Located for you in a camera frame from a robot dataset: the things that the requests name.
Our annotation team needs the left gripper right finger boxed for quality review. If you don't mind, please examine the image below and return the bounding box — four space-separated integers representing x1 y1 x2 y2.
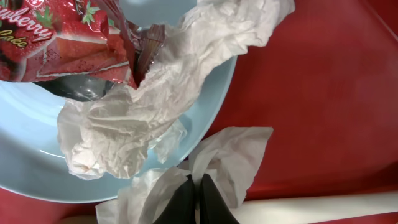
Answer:
199 174 239 224

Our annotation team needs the white tissue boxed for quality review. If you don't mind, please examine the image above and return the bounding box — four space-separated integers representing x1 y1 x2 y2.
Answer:
57 0 295 223

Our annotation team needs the white plastic spoon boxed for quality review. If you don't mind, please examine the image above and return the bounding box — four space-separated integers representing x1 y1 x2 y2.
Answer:
231 191 397 224

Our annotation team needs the light blue plate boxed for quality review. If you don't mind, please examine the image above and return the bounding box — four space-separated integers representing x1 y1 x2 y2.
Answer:
0 0 239 205

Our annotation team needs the orange carrot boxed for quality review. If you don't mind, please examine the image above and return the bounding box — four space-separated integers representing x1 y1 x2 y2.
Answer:
57 215 98 224

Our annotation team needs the red serving tray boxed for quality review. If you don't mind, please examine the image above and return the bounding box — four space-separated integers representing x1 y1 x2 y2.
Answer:
1 0 397 223

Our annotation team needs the red strawberry snack wrapper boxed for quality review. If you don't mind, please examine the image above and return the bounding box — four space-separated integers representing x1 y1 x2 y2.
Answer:
1 0 165 101

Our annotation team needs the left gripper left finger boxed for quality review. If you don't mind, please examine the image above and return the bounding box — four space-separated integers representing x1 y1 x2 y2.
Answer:
154 175 196 224

